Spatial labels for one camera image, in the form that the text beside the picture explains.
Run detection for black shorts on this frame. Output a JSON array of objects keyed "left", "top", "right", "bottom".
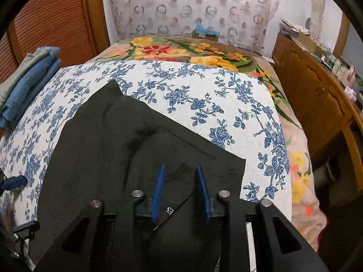
[{"left": 31, "top": 81, "right": 249, "bottom": 271}]

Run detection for blue floral bed sheet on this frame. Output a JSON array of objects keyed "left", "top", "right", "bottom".
[{"left": 1, "top": 64, "right": 298, "bottom": 271}]

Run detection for folded grey pants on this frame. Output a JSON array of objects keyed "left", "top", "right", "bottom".
[{"left": 1, "top": 46, "right": 59, "bottom": 107}]

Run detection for colourful floral blanket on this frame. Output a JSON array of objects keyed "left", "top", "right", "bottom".
[{"left": 87, "top": 37, "right": 327, "bottom": 249}]

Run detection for folded blue jeans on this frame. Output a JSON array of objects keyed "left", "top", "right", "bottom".
[{"left": 1, "top": 48, "right": 61, "bottom": 130}]

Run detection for long wooden cabinet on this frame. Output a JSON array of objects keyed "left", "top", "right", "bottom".
[{"left": 272, "top": 34, "right": 362, "bottom": 190}]

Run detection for pink circle pattern curtain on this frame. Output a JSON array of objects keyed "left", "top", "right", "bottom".
[{"left": 110, "top": 0, "right": 281, "bottom": 53}]

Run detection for stack of papers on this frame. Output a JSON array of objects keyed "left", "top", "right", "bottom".
[{"left": 279, "top": 19, "right": 311, "bottom": 37}]

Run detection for cardboard box on cabinet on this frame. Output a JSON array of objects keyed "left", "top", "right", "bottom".
[{"left": 292, "top": 33, "right": 329, "bottom": 58}]

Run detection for pink bottle on cabinet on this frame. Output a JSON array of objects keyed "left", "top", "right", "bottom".
[{"left": 341, "top": 65, "right": 356, "bottom": 88}]

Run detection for brown louvered wardrobe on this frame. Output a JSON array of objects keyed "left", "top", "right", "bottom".
[{"left": 1, "top": 0, "right": 110, "bottom": 81}]

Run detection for beige side curtain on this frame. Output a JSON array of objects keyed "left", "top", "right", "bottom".
[{"left": 310, "top": 0, "right": 326, "bottom": 44}]

